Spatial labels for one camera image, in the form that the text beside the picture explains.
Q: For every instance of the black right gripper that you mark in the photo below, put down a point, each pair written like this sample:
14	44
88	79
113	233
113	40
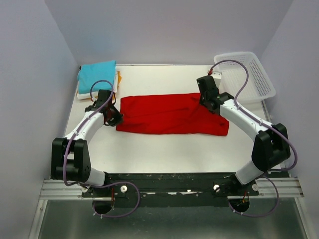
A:
201	99

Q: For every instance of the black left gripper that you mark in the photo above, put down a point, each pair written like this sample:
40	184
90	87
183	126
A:
118	119

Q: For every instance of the red t shirt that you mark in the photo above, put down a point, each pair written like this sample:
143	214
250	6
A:
169	114

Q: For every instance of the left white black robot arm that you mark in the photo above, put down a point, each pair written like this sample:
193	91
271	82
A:
70	159

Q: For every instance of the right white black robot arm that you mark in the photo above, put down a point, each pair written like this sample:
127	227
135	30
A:
270	147

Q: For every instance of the folded white t shirt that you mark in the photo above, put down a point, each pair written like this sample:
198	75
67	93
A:
86	96

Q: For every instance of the folded orange t shirt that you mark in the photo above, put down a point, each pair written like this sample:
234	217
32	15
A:
117	80

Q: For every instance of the folded light blue t shirt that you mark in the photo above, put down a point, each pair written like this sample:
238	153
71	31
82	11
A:
91	73

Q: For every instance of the white perforated plastic basket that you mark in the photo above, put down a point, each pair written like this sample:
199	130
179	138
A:
233	75

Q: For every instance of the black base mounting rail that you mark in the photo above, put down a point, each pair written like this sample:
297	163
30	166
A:
159	190

